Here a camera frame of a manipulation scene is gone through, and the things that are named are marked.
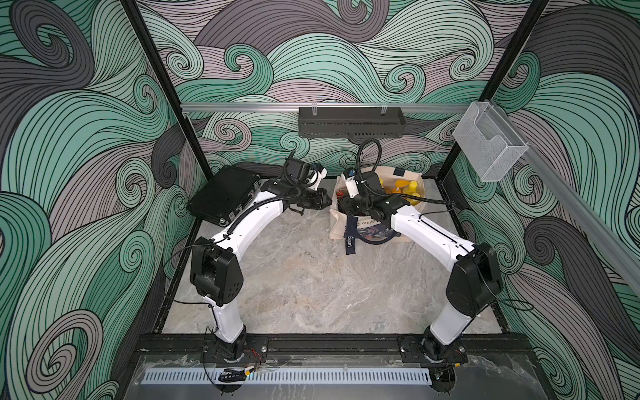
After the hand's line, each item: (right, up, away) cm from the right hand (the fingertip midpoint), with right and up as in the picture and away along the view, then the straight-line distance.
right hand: (343, 198), depth 86 cm
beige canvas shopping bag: (+2, -10, -6) cm, 11 cm away
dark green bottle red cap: (-1, +2, +1) cm, 2 cm away
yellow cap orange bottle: (+25, +4, 0) cm, 25 cm away
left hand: (-5, 0, -5) cm, 7 cm away
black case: (-51, 0, +25) cm, 56 cm away
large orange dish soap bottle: (+19, +4, -3) cm, 19 cm away
